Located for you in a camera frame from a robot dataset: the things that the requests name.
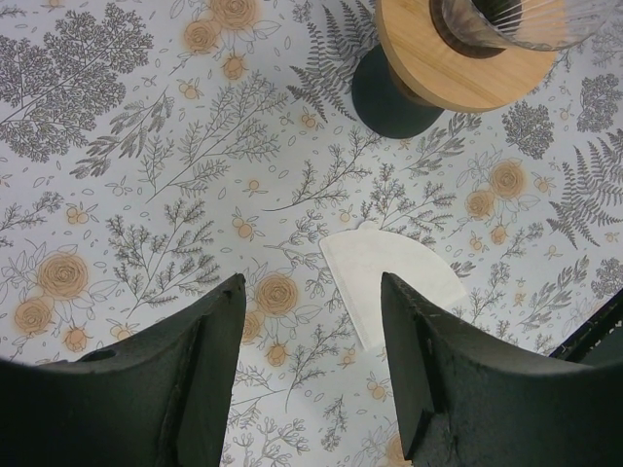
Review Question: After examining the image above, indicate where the floral patterned table mat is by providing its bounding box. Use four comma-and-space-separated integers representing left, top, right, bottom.
1, 1, 622, 466

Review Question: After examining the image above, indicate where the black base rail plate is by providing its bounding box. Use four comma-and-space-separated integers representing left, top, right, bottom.
550, 291, 622, 365

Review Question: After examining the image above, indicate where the round wooden dripper base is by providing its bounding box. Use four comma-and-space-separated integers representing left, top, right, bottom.
376, 1, 557, 113

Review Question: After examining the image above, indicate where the clear glass dripper cone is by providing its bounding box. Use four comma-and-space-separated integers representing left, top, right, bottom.
429, 0, 617, 52

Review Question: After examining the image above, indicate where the white paper coffee filter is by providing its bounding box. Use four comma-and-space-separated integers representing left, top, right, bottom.
319, 221, 466, 350

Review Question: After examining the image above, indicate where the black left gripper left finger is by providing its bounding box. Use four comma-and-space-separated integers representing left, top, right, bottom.
1, 274, 246, 466

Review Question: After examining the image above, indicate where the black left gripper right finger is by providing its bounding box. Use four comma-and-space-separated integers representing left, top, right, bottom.
381, 273, 622, 466

